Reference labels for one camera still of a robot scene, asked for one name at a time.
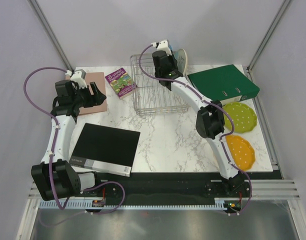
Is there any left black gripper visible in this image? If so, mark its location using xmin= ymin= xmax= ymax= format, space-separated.
xmin=71 ymin=82 xmax=106 ymax=109

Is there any cream and blue plate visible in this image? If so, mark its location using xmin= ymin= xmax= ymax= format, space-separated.
xmin=174 ymin=48 xmax=188 ymax=76

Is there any wire dish rack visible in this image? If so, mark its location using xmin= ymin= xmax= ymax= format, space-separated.
xmin=130 ymin=54 xmax=190 ymax=116

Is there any green polka dot plate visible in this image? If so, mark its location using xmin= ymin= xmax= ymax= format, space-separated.
xmin=223 ymin=102 xmax=258 ymax=134

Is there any orange polka dot plate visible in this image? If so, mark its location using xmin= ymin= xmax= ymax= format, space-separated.
xmin=225 ymin=134 xmax=256 ymax=171

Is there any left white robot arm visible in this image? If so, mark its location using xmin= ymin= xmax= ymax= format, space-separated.
xmin=31 ymin=80 xmax=107 ymax=201

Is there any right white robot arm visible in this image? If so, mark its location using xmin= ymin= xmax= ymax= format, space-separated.
xmin=152 ymin=50 xmax=250 ymax=197

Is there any purple paperback book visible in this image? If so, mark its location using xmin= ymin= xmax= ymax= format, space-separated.
xmin=105 ymin=67 xmax=137 ymax=100

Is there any black binder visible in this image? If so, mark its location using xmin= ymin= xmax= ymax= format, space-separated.
xmin=69 ymin=123 xmax=141 ymax=177

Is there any green lever arch binder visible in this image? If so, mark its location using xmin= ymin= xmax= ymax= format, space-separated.
xmin=188 ymin=64 xmax=260 ymax=105

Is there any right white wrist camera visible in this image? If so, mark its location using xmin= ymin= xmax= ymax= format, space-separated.
xmin=151 ymin=39 xmax=173 ymax=56

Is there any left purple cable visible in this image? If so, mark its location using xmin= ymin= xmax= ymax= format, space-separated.
xmin=23 ymin=66 xmax=126 ymax=228

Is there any blue slotted cable duct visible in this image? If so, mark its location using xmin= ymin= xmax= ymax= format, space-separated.
xmin=39 ymin=197 xmax=240 ymax=209

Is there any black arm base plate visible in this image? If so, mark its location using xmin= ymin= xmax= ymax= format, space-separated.
xmin=94 ymin=172 xmax=251 ymax=198

